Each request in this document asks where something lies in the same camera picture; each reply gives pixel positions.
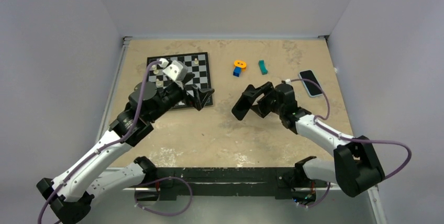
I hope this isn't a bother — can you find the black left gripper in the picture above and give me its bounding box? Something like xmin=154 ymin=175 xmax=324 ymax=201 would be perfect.
xmin=148 ymin=72 xmax=213 ymax=122

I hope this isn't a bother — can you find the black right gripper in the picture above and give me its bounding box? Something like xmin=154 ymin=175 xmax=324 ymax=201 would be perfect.
xmin=242 ymin=82 xmax=284 ymax=118

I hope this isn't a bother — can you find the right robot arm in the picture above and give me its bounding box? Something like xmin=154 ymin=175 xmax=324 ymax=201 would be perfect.
xmin=231 ymin=82 xmax=386 ymax=197

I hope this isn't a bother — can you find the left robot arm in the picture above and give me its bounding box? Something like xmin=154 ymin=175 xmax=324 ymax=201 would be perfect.
xmin=37 ymin=80 xmax=214 ymax=223

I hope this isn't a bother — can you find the phone in light blue case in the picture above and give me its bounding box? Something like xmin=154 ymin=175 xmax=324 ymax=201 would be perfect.
xmin=298 ymin=70 xmax=323 ymax=97

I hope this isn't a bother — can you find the black white chessboard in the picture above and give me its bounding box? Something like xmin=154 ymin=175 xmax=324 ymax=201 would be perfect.
xmin=147 ymin=52 xmax=212 ymax=95

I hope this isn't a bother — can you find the blue cube block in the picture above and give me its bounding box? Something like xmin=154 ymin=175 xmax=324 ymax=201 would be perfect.
xmin=233 ymin=66 xmax=242 ymax=77

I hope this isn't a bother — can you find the teal curved block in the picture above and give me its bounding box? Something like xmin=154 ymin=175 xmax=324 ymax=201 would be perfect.
xmin=258 ymin=60 xmax=268 ymax=75

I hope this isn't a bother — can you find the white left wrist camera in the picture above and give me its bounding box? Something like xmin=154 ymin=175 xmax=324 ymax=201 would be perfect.
xmin=162 ymin=60 xmax=188 ymax=82

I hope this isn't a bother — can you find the orange ring block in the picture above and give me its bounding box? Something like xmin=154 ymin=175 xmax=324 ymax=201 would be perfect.
xmin=234 ymin=60 xmax=247 ymax=69

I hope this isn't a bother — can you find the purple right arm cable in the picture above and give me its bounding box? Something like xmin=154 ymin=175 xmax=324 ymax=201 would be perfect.
xmin=281 ymin=77 xmax=413 ymax=182

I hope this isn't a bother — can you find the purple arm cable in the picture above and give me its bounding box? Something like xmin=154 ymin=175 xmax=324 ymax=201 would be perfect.
xmin=281 ymin=77 xmax=413 ymax=182
xmin=37 ymin=59 xmax=170 ymax=224

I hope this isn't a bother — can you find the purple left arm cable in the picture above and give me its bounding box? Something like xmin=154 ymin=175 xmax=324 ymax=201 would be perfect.
xmin=37 ymin=59 xmax=170 ymax=224

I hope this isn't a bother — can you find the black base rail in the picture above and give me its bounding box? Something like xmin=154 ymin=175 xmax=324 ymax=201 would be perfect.
xmin=139 ymin=167 xmax=327 ymax=200

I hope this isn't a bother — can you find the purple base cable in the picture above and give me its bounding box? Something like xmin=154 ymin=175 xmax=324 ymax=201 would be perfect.
xmin=134 ymin=176 xmax=193 ymax=217

